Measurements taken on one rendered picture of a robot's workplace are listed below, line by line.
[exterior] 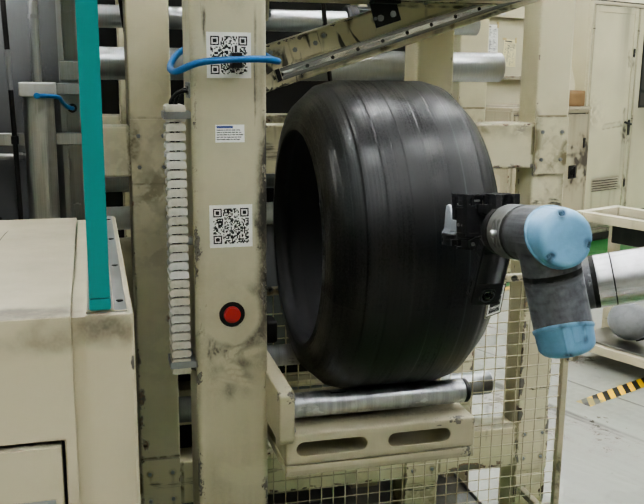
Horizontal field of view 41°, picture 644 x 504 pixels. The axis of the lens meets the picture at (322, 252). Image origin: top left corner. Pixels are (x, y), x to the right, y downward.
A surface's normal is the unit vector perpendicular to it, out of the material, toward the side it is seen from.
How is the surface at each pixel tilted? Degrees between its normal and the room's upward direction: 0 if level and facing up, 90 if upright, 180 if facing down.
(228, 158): 90
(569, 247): 83
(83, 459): 90
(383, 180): 61
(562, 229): 83
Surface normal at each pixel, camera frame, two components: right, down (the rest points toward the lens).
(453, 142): 0.20, -0.50
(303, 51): 0.26, 0.20
